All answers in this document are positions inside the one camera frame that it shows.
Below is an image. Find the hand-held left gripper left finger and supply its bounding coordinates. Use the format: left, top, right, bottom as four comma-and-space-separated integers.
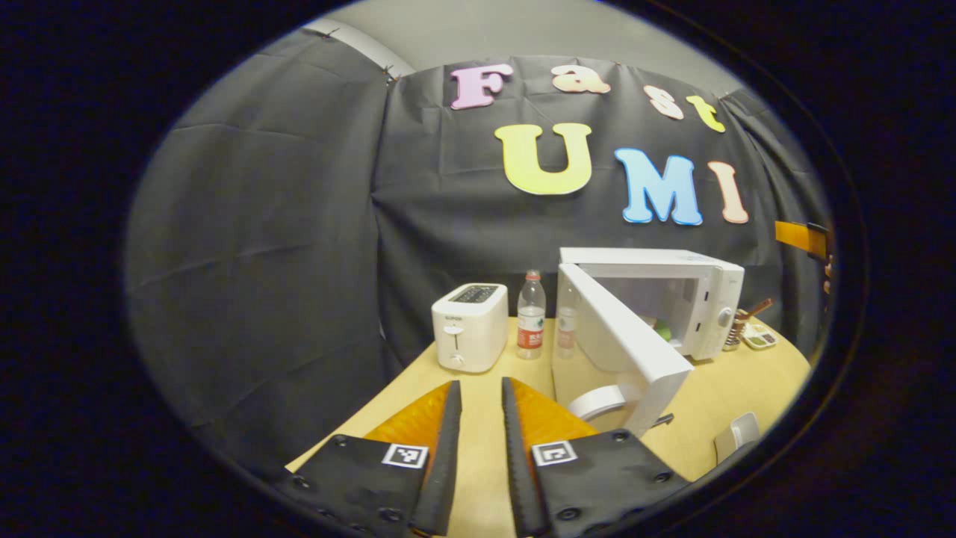
273, 380, 464, 537

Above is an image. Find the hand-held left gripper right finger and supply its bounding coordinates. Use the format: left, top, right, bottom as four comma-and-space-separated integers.
500, 377, 692, 537

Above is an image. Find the white microwave oven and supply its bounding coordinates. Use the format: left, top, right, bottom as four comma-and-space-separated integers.
551, 247, 745, 438

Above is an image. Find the white toaster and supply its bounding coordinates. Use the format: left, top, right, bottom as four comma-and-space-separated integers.
432, 282, 509, 374

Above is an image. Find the clear water bottle red label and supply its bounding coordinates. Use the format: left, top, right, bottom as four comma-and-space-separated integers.
517, 270, 547, 360

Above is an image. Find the white plate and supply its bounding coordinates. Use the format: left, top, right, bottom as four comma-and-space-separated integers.
713, 412, 761, 466

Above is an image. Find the metal wire basket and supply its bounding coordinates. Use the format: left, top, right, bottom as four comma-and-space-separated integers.
723, 310, 748, 352

